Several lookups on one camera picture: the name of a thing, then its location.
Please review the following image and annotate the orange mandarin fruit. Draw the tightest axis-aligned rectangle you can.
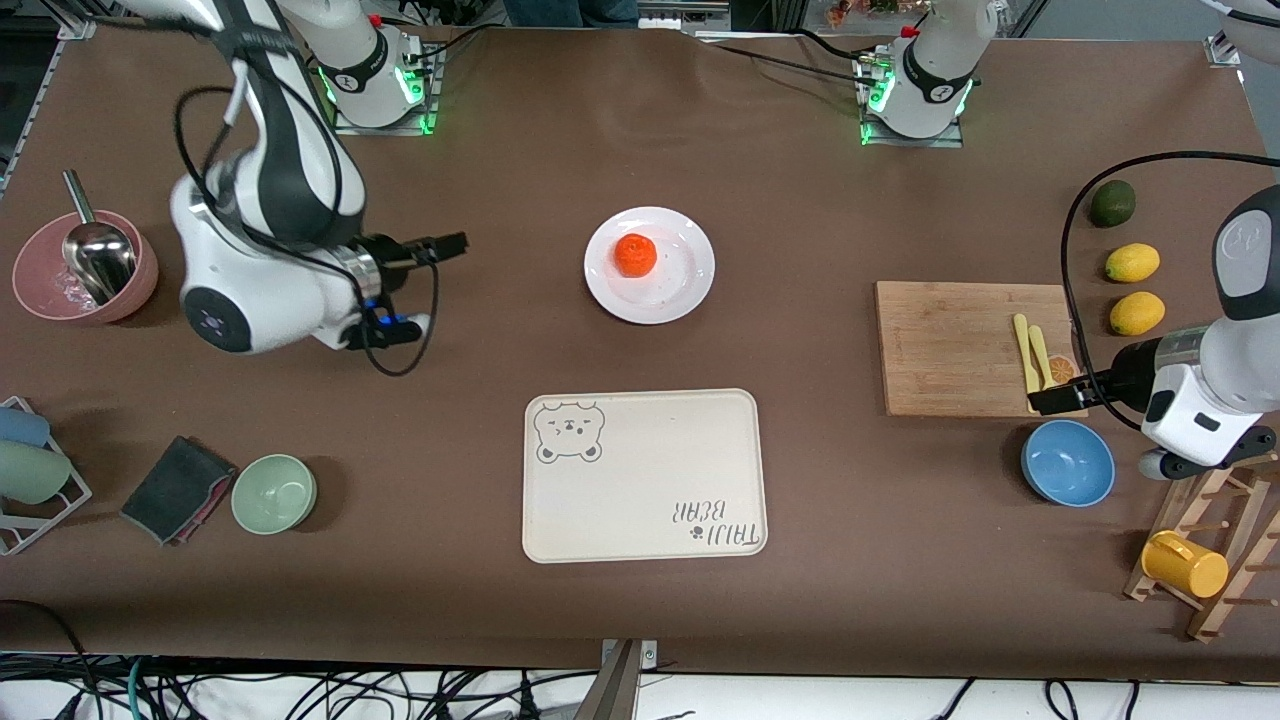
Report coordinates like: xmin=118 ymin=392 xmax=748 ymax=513
xmin=613 ymin=233 xmax=659 ymax=279

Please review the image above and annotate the white round plate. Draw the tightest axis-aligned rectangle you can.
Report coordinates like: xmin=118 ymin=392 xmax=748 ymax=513
xmin=584 ymin=206 xmax=717 ymax=326

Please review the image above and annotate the yellow plastic fork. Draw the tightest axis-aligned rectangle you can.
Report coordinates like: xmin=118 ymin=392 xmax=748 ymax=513
xmin=1029 ymin=325 xmax=1063 ymax=393

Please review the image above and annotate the yellow plastic knife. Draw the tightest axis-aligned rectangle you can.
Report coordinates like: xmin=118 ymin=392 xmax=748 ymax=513
xmin=1013 ymin=313 xmax=1042 ymax=414

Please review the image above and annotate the yellow lemon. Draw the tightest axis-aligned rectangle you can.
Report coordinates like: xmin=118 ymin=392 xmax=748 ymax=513
xmin=1109 ymin=291 xmax=1167 ymax=337
xmin=1105 ymin=243 xmax=1162 ymax=284

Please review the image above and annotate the blue bowl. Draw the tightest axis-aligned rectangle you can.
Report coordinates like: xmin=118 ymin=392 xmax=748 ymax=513
xmin=1021 ymin=419 xmax=1117 ymax=508

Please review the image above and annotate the bamboo cutting board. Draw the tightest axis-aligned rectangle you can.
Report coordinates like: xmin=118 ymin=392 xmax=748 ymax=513
xmin=875 ymin=281 xmax=1089 ymax=418

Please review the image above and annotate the dark green avocado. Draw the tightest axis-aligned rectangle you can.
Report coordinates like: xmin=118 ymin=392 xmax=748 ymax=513
xmin=1088 ymin=180 xmax=1137 ymax=229

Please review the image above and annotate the yellow mug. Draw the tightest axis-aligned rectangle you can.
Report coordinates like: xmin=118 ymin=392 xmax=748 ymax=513
xmin=1141 ymin=530 xmax=1230 ymax=600

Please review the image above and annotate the wooden cup rack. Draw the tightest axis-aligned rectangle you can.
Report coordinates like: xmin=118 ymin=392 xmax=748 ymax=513
xmin=1123 ymin=424 xmax=1280 ymax=643

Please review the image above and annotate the person in blue jeans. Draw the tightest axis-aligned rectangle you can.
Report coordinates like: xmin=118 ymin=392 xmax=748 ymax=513
xmin=503 ymin=0 xmax=641 ymax=28

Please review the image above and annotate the pale green bowl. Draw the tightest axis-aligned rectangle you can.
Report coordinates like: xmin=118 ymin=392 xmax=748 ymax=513
xmin=231 ymin=454 xmax=318 ymax=536

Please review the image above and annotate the metal scoop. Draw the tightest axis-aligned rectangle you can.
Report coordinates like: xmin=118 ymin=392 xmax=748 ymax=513
xmin=62 ymin=170 xmax=138 ymax=306

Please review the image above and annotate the cream bear print tray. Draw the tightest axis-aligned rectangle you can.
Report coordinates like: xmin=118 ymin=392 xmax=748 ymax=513
xmin=522 ymin=388 xmax=769 ymax=565

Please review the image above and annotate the dark grey folded cloth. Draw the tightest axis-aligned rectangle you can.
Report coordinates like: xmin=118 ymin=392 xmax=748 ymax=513
xmin=120 ymin=435 xmax=238 ymax=547

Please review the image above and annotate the pink bowl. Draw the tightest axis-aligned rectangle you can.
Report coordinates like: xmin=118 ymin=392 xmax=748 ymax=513
xmin=12 ymin=210 xmax=159 ymax=325

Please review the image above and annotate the pale blue cup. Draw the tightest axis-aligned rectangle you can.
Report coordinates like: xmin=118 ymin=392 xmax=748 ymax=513
xmin=0 ymin=406 xmax=51 ymax=449

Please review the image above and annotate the pale green cup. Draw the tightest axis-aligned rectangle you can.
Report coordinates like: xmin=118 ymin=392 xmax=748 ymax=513
xmin=0 ymin=441 xmax=73 ymax=505

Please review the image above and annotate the dark aluminium table leg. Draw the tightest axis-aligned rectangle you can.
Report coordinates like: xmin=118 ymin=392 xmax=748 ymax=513
xmin=573 ymin=640 xmax=643 ymax=720

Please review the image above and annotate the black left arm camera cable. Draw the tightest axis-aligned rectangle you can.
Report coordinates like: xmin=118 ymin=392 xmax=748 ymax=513
xmin=1060 ymin=150 xmax=1280 ymax=433

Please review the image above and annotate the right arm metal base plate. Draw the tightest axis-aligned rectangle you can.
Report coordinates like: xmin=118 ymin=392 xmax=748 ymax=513
xmin=332 ymin=45 xmax=441 ymax=137

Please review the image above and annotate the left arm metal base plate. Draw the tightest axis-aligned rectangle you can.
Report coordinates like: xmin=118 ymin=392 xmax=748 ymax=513
xmin=858 ymin=50 xmax=966 ymax=149

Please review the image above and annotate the white wire cup rack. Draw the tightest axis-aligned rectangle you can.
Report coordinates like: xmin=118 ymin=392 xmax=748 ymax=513
xmin=0 ymin=396 xmax=93 ymax=557

